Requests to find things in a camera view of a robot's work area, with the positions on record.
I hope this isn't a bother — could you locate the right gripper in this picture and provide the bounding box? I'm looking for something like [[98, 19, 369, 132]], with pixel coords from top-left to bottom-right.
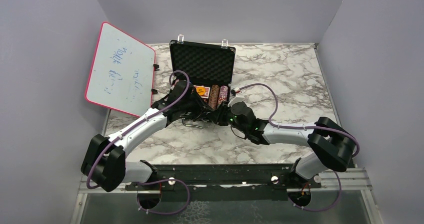
[[207, 100, 248, 134]]

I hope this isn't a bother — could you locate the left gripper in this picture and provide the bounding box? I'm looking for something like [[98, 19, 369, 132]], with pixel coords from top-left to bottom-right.
[[180, 90, 213, 122]]

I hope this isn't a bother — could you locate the orange dealer button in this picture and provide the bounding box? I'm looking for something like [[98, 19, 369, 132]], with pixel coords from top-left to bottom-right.
[[195, 87, 206, 96]]

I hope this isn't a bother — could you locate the black poker case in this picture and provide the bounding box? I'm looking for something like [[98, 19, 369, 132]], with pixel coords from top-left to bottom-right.
[[164, 34, 237, 129]]

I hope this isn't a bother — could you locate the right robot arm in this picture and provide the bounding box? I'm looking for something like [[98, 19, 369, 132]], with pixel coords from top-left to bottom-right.
[[208, 102, 357, 188]]

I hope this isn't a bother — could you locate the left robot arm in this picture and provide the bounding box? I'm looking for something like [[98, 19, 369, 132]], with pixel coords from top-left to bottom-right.
[[81, 80, 211, 192]]

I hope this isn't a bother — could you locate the orange black chip stack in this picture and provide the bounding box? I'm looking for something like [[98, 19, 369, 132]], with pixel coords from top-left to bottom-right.
[[208, 84, 220, 109]]

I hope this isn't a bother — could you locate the red playing card deck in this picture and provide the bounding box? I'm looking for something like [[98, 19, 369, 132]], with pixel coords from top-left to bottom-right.
[[194, 85, 211, 99]]

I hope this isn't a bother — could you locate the purple green chip stack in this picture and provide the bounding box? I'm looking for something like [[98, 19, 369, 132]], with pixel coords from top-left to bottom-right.
[[217, 85, 229, 106]]

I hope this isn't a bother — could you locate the pink framed whiteboard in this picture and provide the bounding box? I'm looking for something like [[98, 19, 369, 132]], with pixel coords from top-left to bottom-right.
[[84, 22, 156, 117]]

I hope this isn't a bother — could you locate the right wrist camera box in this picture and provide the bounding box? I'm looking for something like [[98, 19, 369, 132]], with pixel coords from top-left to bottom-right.
[[228, 87, 245, 107]]

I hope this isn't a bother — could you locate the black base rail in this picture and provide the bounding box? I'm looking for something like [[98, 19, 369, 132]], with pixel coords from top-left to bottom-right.
[[91, 161, 345, 204]]

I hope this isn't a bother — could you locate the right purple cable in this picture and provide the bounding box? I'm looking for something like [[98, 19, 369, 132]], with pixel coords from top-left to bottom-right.
[[231, 83, 361, 213]]

